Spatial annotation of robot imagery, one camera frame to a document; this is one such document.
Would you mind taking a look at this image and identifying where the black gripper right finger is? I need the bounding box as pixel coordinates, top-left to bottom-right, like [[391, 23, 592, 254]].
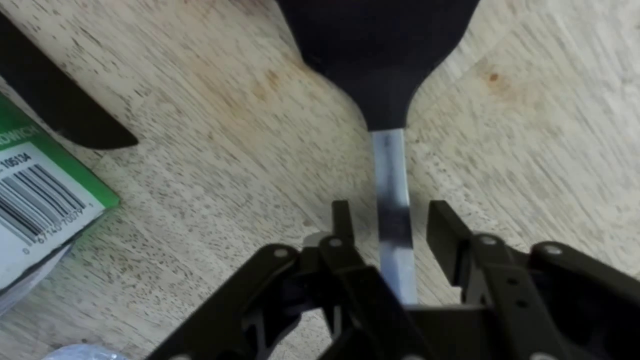
[[426, 197, 640, 360]]

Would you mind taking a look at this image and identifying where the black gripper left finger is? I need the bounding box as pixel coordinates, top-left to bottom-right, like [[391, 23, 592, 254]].
[[146, 197, 429, 360]]

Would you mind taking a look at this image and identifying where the black slotted spatula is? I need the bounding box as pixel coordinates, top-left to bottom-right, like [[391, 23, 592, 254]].
[[274, 0, 482, 308]]

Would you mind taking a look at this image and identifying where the green barcode package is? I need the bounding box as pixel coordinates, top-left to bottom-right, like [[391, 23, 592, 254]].
[[0, 92, 124, 298]]

